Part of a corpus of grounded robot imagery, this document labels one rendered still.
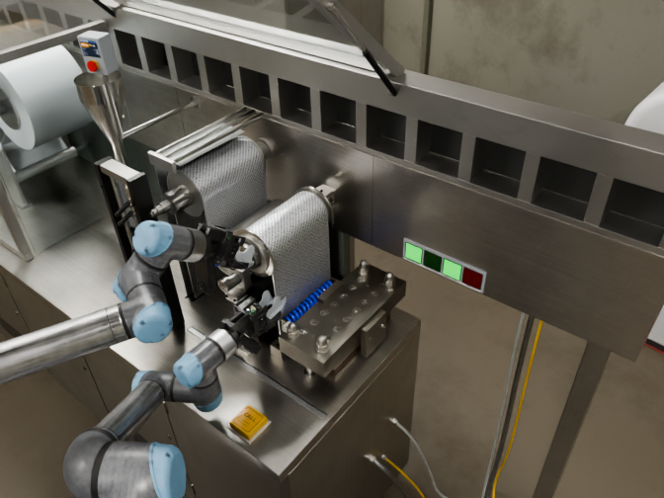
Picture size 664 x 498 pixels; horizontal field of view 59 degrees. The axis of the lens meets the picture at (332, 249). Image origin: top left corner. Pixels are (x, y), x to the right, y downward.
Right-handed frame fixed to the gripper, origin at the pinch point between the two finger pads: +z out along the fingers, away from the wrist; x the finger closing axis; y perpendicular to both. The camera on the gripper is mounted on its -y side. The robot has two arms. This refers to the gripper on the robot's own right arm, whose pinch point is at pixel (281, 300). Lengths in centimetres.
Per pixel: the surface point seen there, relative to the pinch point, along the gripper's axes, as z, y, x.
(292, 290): 4.7, 0.9, -0.3
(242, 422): -27.5, -16.6, -9.5
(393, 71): 31, 58, -14
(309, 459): -20.9, -26.5, -25.9
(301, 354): -6.5, -7.5, -12.4
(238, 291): -7.6, 4.7, 8.2
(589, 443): 93, -109, -79
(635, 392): 131, -109, -87
